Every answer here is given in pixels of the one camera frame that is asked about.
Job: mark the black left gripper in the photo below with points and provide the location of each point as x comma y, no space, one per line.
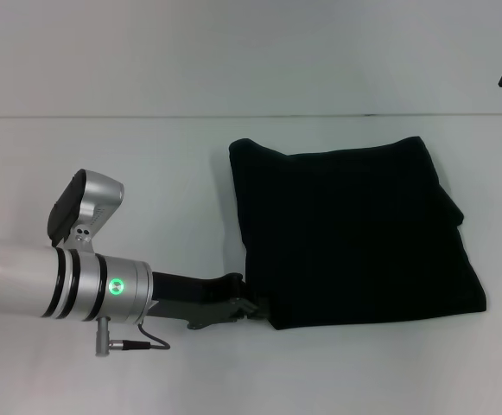
198,298

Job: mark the black shirt with FREE print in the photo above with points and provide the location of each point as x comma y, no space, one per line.
354,233

